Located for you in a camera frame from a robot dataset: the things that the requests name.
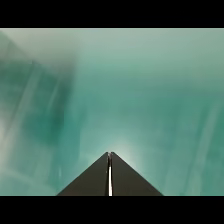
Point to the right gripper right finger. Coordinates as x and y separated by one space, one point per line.
128 180

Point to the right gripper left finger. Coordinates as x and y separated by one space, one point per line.
95 180

